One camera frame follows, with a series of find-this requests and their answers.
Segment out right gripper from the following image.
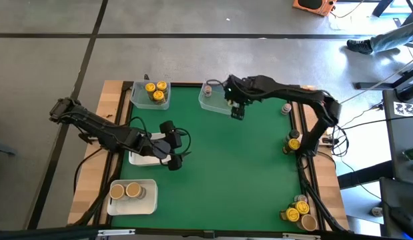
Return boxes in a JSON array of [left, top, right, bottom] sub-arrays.
[[224, 75, 259, 122]]

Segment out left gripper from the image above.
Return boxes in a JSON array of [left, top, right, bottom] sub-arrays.
[[137, 119, 193, 172]]

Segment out wooden lid spice jar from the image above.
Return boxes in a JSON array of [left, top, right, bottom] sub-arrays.
[[296, 214, 318, 232], [109, 183, 127, 201], [125, 181, 147, 200]]

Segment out black lid spice jar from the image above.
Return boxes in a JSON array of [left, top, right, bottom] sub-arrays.
[[284, 129, 301, 144]]

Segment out clear plastic bin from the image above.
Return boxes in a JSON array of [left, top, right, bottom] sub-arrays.
[[197, 81, 242, 117], [130, 79, 171, 111]]

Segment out white plastic bin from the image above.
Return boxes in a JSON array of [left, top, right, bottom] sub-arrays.
[[105, 179, 159, 217], [127, 131, 174, 167]]

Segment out green table mat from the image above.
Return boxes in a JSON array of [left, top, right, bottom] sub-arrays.
[[111, 85, 309, 233]]

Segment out orange box with black disc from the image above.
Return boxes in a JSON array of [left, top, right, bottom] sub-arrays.
[[292, 0, 338, 17]]

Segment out black desk foot bar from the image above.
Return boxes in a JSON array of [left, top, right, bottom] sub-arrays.
[[354, 63, 413, 91], [337, 159, 394, 190]]

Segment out dark grey desk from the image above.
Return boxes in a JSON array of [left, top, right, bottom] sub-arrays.
[[379, 176, 413, 240], [382, 89, 413, 177]]

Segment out white paper with black marks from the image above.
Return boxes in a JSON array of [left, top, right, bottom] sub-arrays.
[[392, 101, 413, 117]]

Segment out person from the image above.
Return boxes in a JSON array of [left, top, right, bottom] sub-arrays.
[[346, 20, 413, 54]]

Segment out black desk leg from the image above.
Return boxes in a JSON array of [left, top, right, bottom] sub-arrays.
[[371, 0, 399, 18]]

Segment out black computer mouse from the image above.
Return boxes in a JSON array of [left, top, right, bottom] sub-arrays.
[[388, 206, 413, 239]]

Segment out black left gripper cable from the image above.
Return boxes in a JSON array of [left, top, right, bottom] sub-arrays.
[[139, 115, 193, 157]]

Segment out black table frame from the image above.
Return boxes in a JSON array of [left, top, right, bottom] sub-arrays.
[[92, 81, 347, 234]]

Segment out black cable bundle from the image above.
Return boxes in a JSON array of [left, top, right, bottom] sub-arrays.
[[296, 153, 349, 234], [72, 149, 122, 227]]

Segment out thin black cable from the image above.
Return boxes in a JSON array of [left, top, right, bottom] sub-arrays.
[[72, 146, 105, 196]]

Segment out silver metal bracket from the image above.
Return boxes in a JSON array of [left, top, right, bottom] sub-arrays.
[[97, 228, 136, 237], [282, 232, 322, 240]]

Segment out black frame beam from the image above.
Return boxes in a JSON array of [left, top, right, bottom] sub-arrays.
[[0, 225, 413, 240]]

